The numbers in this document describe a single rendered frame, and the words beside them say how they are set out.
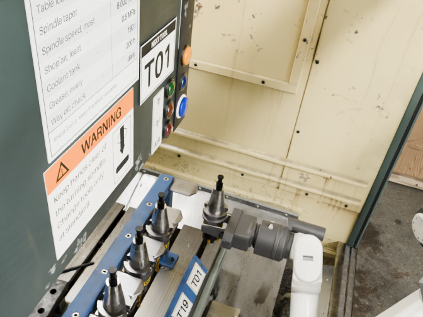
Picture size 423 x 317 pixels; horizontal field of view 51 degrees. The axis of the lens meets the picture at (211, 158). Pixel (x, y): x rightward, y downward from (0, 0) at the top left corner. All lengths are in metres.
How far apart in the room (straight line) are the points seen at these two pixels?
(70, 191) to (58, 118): 0.08
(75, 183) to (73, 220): 0.04
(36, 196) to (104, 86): 0.12
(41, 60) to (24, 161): 0.07
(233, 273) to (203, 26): 0.83
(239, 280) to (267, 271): 0.10
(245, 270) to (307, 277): 0.57
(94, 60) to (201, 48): 1.03
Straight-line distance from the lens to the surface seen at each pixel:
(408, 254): 3.04
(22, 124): 0.33
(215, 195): 1.06
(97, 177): 0.46
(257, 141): 1.51
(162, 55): 0.53
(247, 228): 1.10
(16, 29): 0.31
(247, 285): 1.59
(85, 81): 0.39
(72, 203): 0.43
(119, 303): 0.90
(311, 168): 1.52
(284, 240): 1.08
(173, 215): 1.09
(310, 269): 1.07
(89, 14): 0.37
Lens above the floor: 1.99
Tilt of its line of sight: 38 degrees down
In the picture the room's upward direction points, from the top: 8 degrees clockwise
